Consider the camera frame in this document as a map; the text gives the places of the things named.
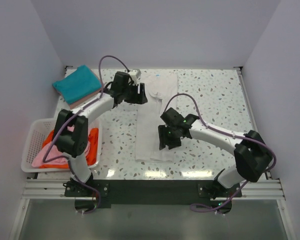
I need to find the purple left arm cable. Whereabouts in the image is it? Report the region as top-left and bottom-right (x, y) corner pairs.
(43, 55), (131, 215)

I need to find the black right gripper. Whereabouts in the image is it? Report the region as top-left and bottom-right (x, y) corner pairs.
(158, 124), (181, 151)

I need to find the white plastic basket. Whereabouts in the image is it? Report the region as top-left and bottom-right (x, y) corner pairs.
(21, 118), (103, 173)

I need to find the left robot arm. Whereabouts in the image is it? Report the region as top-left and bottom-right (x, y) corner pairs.
(51, 69), (148, 196)

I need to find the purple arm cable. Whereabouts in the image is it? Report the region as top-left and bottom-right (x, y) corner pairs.
(43, 55), (131, 215)
(189, 93), (277, 213)

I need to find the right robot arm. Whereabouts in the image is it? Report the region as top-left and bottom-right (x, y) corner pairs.
(158, 107), (274, 197)

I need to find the folded teal t shirt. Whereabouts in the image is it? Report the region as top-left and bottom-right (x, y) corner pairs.
(52, 65), (102, 105)

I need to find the crumpled pink t shirt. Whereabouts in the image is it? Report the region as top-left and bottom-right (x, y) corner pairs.
(31, 126), (91, 168)

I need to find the folded pink t shirt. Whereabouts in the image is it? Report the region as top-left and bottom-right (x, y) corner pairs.
(68, 78), (103, 110)

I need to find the crumpled orange t shirt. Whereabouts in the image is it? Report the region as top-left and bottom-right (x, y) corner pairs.
(31, 128), (99, 169)

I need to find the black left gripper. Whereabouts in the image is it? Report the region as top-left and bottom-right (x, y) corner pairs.
(122, 82), (148, 105)

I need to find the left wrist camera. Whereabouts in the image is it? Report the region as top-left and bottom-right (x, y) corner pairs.
(128, 69), (142, 85)

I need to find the white t shirt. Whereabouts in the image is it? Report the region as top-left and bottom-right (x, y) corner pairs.
(135, 73), (178, 163)

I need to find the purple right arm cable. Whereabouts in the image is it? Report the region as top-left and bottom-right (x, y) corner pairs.
(189, 93), (277, 213)

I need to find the aluminium frame rail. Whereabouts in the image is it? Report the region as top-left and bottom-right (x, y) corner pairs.
(8, 64), (300, 240)

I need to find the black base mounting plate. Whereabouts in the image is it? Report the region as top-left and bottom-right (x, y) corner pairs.
(63, 179), (242, 214)

